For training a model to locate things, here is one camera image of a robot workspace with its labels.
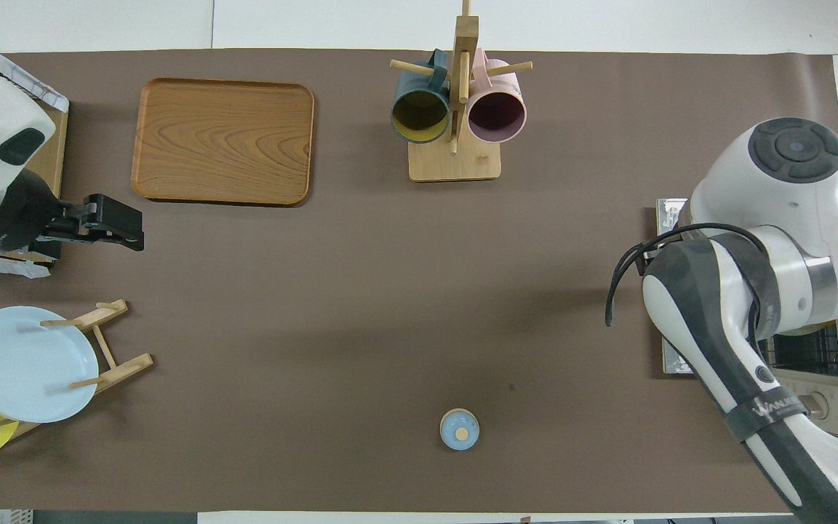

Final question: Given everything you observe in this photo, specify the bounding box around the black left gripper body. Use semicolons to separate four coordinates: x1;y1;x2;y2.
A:
0;169;92;261

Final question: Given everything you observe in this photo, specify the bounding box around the dark blue mug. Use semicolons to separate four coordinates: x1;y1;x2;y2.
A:
390;49;451;145

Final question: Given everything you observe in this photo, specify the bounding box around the wooden shelf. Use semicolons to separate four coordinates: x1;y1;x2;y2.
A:
0;58;69;263

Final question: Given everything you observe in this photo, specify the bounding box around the small blue lidded jar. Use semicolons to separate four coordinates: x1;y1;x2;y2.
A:
439;408;481;451

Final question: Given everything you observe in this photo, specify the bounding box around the wooden plate rack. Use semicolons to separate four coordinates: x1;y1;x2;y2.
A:
0;298;154;441

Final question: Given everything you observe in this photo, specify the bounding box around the brown table mat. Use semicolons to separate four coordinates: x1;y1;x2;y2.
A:
0;49;838;514

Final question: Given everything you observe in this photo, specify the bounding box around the wooden serving tray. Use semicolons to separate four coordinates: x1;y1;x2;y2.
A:
131;78;316;207

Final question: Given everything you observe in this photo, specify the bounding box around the wooden mug tree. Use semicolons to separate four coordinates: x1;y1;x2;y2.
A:
390;0;534;183

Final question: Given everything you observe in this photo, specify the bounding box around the pink mug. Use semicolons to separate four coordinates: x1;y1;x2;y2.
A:
467;48;528;144

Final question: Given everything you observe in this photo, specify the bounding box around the light blue plate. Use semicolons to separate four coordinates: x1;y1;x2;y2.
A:
0;306;100;424

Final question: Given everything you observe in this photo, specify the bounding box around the glass oven door with handle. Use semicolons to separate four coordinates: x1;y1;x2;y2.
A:
655;198;698;376

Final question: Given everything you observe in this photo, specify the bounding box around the oven wire rack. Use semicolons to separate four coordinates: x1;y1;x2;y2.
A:
757;324;838;376

